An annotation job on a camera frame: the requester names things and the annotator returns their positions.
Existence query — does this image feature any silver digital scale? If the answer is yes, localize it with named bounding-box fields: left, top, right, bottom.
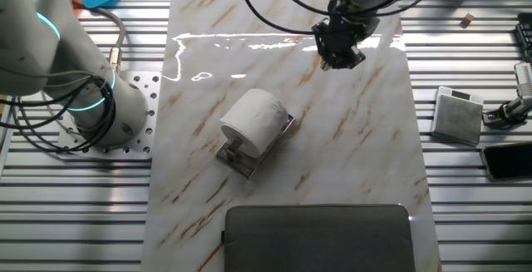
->
left=431, top=86, right=485, bottom=147

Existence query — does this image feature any marble pattern board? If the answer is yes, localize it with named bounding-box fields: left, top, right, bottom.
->
left=140, top=0, right=442, bottom=272

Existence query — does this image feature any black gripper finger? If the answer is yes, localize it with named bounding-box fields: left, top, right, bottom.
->
left=343, top=46, right=367, bottom=71
left=318, top=51, right=341, bottom=72

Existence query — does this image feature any white toilet paper roll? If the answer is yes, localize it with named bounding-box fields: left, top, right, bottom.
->
left=219, top=87, right=289, bottom=160

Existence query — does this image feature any silver camera on mount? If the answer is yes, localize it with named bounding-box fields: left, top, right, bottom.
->
left=481, top=62, right=532, bottom=131

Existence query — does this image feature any black keyboard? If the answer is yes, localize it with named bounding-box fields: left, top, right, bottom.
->
left=515, top=12, right=532, bottom=63

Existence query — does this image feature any black smartphone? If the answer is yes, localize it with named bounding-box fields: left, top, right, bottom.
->
left=479, top=141, right=532, bottom=183

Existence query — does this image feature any grey cable with metal connector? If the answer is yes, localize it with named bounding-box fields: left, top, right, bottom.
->
left=74, top=1, right=128, bottom=76

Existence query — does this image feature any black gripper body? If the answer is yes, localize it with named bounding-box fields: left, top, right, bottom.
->
left=311, top=12, right=369, bottom=59

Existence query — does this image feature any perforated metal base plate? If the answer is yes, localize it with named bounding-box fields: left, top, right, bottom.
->
left=56, top=71, right=162, bottom=161

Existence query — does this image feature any grey fabric sleeve pad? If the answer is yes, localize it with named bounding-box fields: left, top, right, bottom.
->
left=222, top=204, right=416, bottom=272

